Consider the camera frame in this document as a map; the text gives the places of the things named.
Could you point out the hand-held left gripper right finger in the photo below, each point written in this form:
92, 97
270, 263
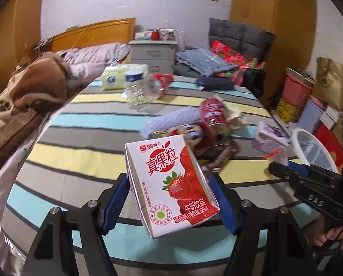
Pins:
223, 204

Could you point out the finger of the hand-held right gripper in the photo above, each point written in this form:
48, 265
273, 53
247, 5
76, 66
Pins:
298, 168
280, 172

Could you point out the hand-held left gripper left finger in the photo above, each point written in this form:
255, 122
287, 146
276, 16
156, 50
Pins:
115, 204

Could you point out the white trash bin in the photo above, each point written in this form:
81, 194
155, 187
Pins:
299, 136

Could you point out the purple packet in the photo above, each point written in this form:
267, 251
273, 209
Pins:
267, 138

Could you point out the strawberry milk carton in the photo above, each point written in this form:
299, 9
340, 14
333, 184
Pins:
171, 184

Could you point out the beige paper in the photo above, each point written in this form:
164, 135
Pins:
236, 118

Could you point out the doll face packet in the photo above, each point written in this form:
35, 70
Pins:
194, 132

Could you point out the red drink can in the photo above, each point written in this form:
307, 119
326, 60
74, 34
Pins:
213, 110

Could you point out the person's right hand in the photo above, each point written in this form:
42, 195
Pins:
322, 237

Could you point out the red white plastic wrapper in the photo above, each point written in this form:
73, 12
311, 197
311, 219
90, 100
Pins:
275, 153

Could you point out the translucent bin liner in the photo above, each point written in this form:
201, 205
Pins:
315, 152

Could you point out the red gift box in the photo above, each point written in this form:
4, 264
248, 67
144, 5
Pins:
331, 141

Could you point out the brown snack wrapper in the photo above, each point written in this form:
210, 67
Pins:
220, 156

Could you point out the lavender round box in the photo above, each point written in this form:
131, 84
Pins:
311, 118

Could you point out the white labelled box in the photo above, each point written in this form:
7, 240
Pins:
328, 122
334, 112

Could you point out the striped bed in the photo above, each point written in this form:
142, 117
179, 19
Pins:
88, 155

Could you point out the yellow box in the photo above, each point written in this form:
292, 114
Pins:
288, 110

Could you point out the pink storage bin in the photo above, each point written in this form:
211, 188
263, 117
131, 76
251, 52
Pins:
296, 90

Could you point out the brown paper bag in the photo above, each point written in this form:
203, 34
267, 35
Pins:
331, 83

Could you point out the grey basket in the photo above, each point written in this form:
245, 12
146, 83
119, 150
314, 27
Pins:
299, 76

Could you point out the white foam wrap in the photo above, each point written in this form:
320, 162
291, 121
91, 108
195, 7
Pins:
171, 119

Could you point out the dark blue case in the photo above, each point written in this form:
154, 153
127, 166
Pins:
214, 84

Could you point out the clear plastic bottle red label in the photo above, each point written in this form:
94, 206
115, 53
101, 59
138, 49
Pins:
148, 90

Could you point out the red plaid cloth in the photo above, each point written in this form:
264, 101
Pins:
231, 54

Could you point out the yellow tissue pack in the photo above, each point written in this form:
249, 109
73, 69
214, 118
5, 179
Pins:
114, 76

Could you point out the folded blue cloth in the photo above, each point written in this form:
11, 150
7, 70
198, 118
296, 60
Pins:
203, 60

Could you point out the brown blanket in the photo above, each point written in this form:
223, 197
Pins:
22, 97

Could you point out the grey padded chair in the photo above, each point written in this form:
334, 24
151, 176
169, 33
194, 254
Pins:
240, 33

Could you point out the pink quilt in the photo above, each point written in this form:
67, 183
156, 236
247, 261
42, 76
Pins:
85, 60

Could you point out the wooden wardrobe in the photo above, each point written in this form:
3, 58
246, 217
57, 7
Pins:
289, 20

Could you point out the grey nightstand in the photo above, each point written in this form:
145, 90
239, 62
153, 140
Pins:
154, 54

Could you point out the wooden headboard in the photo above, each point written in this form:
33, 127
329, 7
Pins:
102, 31

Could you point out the red mug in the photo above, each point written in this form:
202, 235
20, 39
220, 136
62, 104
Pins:
155, 35

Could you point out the clear packet red contents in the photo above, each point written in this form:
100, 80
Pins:
167, 34

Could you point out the wooden cabinet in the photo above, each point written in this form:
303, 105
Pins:
19, 26

